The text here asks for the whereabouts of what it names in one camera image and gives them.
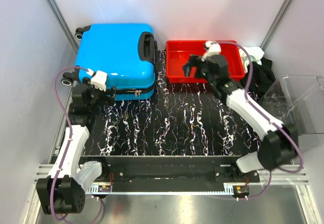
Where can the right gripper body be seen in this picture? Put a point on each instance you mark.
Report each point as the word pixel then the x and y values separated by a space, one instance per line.
pixel 203 67

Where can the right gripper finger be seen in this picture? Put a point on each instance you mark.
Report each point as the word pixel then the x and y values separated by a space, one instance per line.
pixel 187 69
pixel 195 59

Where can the black cloth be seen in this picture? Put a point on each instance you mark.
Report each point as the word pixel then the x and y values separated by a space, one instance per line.
pixel 262 79

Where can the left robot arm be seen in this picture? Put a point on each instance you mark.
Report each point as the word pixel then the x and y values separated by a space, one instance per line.
pixel 63 191

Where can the blue hard-shell suitcase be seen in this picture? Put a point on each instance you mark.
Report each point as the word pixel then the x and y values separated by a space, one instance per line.
pixel 127 52

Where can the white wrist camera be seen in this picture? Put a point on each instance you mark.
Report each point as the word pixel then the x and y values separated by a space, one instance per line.
pixel 212 48
pixel 98 81

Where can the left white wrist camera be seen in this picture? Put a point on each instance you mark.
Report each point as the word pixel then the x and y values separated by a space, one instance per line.
pixel 98 81

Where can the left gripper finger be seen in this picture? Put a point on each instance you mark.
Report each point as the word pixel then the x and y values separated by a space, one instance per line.
pixel 107 101
pixel 111 92

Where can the clear plastic container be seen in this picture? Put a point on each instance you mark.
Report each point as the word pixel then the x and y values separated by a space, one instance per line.
pixel 298 99

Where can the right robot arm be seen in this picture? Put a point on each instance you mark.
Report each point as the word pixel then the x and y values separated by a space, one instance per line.
pixel 279 141

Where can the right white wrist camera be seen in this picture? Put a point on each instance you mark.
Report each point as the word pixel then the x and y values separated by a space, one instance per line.
pixel 212 48

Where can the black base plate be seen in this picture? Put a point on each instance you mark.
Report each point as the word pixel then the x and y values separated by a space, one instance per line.
pixel 166 187

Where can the white cloth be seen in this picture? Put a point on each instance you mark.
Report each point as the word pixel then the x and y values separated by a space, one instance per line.
pixel 256 54

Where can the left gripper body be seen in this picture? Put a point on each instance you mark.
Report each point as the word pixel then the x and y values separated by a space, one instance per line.
pixel 97 96

